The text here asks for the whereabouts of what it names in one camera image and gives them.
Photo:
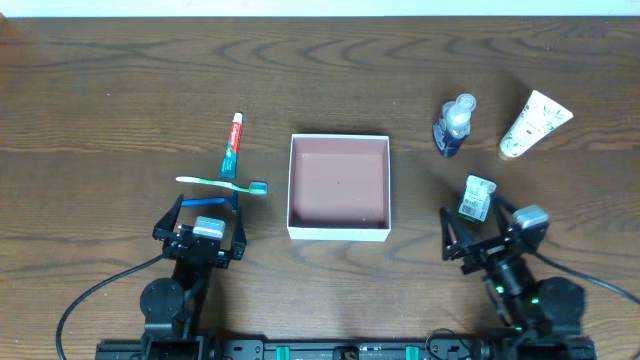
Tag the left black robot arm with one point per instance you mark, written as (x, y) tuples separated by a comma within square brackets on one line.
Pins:
[(171, 305)]

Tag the white box with pink interior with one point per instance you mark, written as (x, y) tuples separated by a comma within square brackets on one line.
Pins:
[(339, 188)]

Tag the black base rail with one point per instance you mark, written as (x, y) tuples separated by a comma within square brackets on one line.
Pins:
[(435, 348)]

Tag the green white toothbrush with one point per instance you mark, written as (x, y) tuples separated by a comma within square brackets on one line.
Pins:
[(254, 188)]

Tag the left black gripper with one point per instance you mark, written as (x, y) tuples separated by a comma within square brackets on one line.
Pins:
[(197, 244)]

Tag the green white soap packet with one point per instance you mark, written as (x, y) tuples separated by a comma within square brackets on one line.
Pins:
[(476, 199)]

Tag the blue disposable razor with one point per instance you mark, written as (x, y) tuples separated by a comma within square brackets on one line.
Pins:
[(213, 201)]

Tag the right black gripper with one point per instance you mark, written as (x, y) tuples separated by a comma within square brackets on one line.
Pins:
[(489, 248)]

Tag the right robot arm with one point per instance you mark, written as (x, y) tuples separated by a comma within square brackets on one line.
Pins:
[(538, 310)]

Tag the red green toothpaste tube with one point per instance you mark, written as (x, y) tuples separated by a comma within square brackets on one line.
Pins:
[(229, 163)]

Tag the white Pantene tube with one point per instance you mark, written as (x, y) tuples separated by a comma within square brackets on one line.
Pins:
[(539, 117)]

